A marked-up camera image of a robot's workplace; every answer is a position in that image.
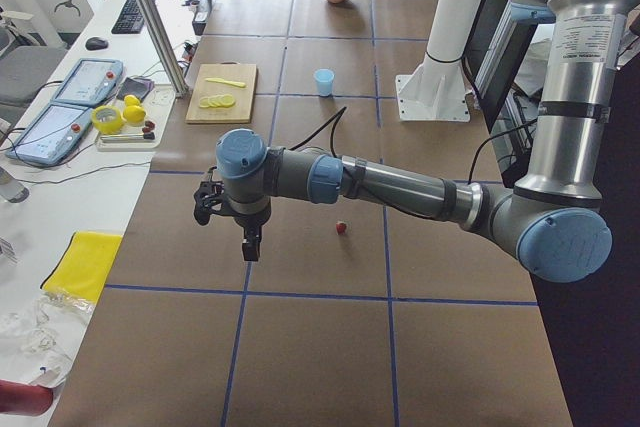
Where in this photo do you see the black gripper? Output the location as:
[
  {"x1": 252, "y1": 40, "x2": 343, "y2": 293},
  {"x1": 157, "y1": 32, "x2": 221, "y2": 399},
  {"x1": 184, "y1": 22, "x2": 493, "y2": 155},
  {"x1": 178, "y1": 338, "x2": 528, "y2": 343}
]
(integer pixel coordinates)
[{"x1": 234, "y1": 206, "x2": 271, "y2": 262}]

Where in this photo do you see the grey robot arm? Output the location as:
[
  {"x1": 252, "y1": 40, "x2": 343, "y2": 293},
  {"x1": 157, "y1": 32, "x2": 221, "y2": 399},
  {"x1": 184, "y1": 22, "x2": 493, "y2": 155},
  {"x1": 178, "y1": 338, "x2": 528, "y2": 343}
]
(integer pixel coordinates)
[{"x1": 194, "y1": 0, "x2": 639, "y2": 283}]

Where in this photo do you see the light blue paper cup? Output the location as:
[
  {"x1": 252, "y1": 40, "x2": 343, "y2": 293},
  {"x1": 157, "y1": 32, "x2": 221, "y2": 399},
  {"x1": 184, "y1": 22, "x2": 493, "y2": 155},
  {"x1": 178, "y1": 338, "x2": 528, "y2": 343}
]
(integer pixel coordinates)
[{"x1": 313, "y1": 68, "x2": 335, "y2": 97}]

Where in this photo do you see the red strawberry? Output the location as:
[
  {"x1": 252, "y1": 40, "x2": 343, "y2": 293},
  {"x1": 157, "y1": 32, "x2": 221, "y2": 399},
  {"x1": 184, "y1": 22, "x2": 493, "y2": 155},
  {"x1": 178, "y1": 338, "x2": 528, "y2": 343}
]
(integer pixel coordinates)
[{"x1": 336, "y1": 221, "x2": 347, "y2": 235}]

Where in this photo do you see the bamboo cutting board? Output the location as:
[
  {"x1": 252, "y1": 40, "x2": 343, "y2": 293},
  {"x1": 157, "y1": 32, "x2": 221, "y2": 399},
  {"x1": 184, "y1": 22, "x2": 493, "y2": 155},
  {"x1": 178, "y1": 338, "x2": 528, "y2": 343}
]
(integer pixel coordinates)
[{"x1": 185, "y1": 63, "x2": 257, "y2": 124}]

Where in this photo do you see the lemon slice bottom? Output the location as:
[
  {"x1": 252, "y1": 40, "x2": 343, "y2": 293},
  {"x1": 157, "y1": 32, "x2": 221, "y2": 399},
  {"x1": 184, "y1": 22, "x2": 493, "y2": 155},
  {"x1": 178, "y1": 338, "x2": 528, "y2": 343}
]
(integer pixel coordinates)
[{"x1": 217, "y1": 94, "x2": 235, "y2": 108}]

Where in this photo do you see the yellow plastic knife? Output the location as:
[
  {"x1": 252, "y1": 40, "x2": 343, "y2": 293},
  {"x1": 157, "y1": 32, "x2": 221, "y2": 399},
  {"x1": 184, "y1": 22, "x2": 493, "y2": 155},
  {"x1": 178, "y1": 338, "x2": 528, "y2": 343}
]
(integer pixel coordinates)
[{"x1": 205, "y1": 77, "x2": 247, "y2": 88}]

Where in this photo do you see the white tray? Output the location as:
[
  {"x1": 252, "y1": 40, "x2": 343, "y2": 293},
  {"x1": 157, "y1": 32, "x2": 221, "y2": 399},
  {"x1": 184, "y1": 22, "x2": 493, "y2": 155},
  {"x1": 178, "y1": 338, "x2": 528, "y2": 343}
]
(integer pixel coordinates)
[{"x1": 95, "y1": 84, "x2": 175, "y2": 151}]

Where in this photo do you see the yellow lemon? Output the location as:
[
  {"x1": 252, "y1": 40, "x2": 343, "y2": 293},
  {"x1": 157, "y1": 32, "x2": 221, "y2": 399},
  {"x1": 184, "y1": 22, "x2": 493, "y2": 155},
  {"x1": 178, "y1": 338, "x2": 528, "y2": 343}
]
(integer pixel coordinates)
[{"x1": 122, "y1": 94, "x2": 146, "y2": 124}]

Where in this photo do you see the yellow cloth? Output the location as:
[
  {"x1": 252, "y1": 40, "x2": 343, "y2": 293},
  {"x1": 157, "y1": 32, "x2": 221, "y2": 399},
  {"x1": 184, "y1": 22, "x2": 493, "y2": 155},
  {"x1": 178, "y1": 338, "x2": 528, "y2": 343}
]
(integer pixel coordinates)
[{"x1": 40, "y1": 231, "x2": 123, "y2": 304}]

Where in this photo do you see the yellow tape roll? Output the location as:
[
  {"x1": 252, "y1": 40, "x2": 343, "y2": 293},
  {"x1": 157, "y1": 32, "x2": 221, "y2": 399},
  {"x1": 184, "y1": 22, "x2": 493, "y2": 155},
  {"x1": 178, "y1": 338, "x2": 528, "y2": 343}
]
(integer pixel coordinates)
[{"x1": 91, "y1": 105, "x2": 125, "y2": 135}]

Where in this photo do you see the black keyboard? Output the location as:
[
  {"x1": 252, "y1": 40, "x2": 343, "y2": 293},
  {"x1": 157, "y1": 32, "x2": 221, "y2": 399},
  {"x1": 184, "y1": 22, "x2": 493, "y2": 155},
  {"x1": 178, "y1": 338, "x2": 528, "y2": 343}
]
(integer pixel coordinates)
[{"x1": 111, "y1": 0, "x2": 145, "y2": 35}]

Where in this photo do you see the upper teach pendant tablet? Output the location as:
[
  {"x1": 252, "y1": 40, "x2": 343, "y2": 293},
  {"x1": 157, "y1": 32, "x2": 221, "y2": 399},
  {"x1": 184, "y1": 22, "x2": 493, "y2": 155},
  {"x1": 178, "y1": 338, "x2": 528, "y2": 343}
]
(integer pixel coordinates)
[{"x1": 52, "y1": 58, "x2": 124, "y2": 107}]

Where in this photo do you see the teach pendant tablet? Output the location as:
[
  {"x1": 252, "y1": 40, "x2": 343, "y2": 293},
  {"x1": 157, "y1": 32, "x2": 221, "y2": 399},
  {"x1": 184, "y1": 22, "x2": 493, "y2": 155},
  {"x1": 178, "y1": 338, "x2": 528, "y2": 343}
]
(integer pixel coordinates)
[
  {"x1": 52, "y1": 58, "x2": 124, "y2": 107},
  {"x1": 5, "y1": 102, "x2": 93, "y2": 167}
]

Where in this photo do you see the lower teach pendant tablet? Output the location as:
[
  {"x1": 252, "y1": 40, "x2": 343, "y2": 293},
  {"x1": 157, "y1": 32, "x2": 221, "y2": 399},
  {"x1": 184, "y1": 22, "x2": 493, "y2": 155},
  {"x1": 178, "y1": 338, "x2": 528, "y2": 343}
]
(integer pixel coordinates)
[{"x1": 5, "y1": 102, "x2": 93, "y2": 167}]

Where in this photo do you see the clear plastic bag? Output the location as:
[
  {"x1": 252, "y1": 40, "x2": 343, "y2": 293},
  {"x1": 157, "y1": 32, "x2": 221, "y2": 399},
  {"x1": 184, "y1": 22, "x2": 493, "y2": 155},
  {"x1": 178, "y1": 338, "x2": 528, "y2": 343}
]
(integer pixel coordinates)
[{"x1": 1, "y1": 292, "x2": 95, "y2": 388}]

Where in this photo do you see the black computer mouse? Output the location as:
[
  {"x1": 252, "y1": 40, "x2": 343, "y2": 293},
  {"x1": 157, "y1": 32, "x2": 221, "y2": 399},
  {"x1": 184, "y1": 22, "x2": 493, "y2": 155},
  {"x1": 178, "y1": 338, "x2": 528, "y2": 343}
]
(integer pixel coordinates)
[{"x1": 85, "y1": 37, "x2": 109, "y2": 51}]

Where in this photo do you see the red bottle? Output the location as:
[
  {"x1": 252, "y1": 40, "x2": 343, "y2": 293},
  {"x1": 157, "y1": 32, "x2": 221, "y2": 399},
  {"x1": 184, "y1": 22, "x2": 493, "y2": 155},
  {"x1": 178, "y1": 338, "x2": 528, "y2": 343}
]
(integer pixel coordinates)
[{"x1": 1, "y1": 380, "x2": 54, "y2": 416}]

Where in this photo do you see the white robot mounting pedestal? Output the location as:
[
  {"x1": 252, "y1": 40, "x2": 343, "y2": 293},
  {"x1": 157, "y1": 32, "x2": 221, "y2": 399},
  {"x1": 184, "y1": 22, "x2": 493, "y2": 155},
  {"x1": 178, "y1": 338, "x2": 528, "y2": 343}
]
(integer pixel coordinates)
[{"x1": 395, "y1": 0, "x2": 481, "y2": 122}]

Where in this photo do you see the aluminium frame post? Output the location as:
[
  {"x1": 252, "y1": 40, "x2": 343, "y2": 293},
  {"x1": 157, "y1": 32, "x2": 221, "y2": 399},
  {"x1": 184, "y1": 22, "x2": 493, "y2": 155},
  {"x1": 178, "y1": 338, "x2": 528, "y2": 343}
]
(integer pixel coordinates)
[{"x1": 136, "y1": 0, "x2": 189, "y2": 98}]

